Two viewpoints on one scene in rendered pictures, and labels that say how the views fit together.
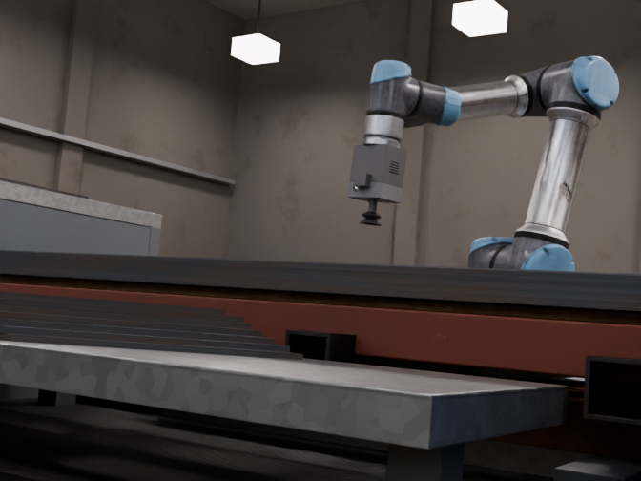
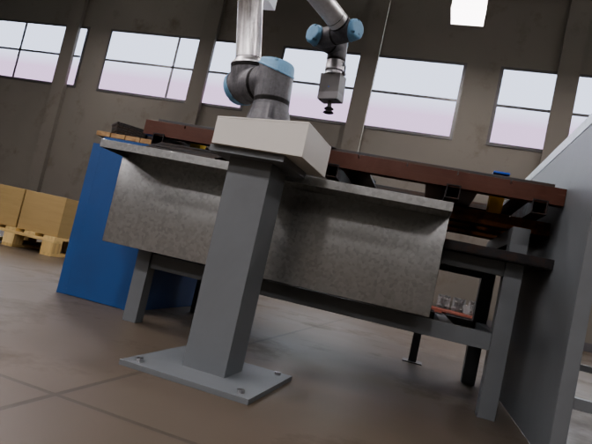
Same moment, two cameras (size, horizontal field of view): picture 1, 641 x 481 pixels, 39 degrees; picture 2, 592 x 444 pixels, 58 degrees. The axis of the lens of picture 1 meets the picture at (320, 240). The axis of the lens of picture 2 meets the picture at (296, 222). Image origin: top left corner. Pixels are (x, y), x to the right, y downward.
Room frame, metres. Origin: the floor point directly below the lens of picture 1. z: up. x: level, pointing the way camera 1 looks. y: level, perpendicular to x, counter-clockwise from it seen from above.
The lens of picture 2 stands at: (3.66, -0.75, 0.40)
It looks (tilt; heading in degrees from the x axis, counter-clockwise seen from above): 4 degrees up; 162
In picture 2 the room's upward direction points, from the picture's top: 13 degrees clockwise
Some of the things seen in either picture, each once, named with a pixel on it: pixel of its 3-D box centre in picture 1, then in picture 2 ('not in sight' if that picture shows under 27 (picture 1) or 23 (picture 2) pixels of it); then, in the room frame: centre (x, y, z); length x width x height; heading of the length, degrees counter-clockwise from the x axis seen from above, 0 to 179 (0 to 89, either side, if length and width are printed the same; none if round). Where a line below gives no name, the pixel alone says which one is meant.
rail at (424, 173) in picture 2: not in sight; (335, 159); (1.79, -0.05, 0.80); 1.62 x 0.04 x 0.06; 58
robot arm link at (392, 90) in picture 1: (390, 92); (336, 48); (1.72, -0.11, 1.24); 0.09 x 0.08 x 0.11; 117
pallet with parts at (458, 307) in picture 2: not in sight; (440, 307); (-2.80, 3.72, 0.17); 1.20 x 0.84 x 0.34; 55
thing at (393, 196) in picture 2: not in sight; (270, 177); (1.79, -0.28, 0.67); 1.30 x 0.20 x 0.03; 58
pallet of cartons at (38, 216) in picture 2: not in sight; (66, 225); (-1.56, -1.20, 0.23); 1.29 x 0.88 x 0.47; 145
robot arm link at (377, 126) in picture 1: (382, 131); (335, 67); (1.73, -0.10, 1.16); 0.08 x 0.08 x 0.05
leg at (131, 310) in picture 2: not in sight; (151, 240); (1.37, -0.61, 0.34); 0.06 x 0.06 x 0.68; 58
